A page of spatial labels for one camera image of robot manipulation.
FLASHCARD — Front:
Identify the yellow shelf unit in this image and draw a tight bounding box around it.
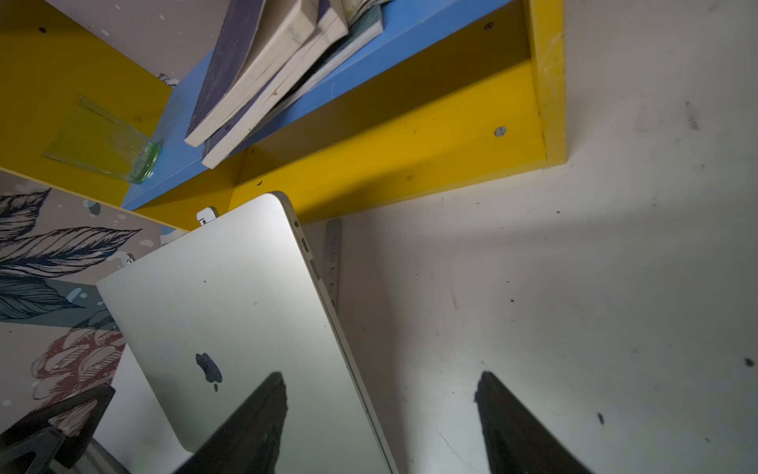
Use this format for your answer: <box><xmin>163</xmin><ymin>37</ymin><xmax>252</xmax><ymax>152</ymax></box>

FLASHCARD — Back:
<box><xmin>1</xmin><ymin>1</ymin><xmax>567</xmax><ymax>230</ymax></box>

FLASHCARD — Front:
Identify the green drinking glass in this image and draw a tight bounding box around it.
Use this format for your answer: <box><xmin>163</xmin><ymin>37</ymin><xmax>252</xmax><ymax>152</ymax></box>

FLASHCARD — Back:
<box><xmin>43</xmin><ymin>96</ymin><xmax>162</xmax><ymax>185</ymax></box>

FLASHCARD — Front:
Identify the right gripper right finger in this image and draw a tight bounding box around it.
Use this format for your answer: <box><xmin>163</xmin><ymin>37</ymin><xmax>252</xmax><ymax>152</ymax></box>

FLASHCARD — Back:
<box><xmin>475</xmin><ymin>371</ymin><xmax>590</xmax><ymax>474</ymax></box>

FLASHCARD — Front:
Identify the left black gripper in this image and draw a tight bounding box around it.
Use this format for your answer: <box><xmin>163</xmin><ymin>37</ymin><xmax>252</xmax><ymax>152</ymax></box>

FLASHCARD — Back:
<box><xmin>1</xmin><ymin>384</ymin><xmax>116</xmax><ymax>473</ymax></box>

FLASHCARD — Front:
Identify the dark blue book stack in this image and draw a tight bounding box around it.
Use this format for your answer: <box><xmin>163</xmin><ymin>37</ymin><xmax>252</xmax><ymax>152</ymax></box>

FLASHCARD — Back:
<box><xmin>185</xmin><ymin>0</ymin><xmax>384</xmax><ymax>169</ymax></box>

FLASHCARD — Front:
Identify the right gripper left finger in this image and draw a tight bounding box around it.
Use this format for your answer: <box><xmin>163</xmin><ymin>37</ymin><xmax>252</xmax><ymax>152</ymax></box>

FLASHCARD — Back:
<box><xmin>177</xmin><ymin>372</ymin><xmax>287</xmax><ymax>474</ymax></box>

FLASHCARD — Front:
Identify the silver laptop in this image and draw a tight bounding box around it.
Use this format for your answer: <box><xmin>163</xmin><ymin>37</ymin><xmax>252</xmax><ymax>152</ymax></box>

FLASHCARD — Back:
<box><xmin>97</xmin><ymin>192</ymin><xmax>396</xmax><ymax>473</ymax></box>

